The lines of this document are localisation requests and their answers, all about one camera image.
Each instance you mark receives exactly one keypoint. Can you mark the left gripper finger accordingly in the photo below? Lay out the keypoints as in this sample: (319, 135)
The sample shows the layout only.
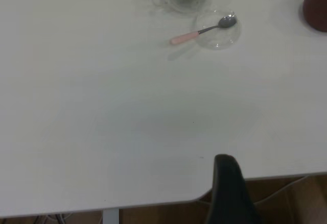
(228, 196)

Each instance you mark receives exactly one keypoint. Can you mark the clear glass lid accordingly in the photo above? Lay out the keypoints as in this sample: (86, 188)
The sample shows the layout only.
(217, 40)

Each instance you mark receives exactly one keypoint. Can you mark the white table leg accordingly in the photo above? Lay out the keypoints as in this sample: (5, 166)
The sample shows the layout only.
(110, 216)

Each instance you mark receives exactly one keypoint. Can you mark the red ceramic mug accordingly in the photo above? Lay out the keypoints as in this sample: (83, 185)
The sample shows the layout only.
(316, 9)

